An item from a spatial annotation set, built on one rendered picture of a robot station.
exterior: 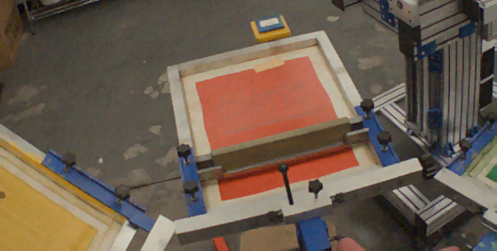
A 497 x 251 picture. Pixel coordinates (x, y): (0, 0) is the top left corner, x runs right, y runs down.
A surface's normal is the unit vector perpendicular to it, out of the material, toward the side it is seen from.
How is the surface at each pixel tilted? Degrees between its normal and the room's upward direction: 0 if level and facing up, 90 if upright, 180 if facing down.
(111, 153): 0
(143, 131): 0
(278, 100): 0
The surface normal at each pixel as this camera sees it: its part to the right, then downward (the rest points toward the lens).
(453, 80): 0.46, 0.48
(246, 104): -0.15, -0.78
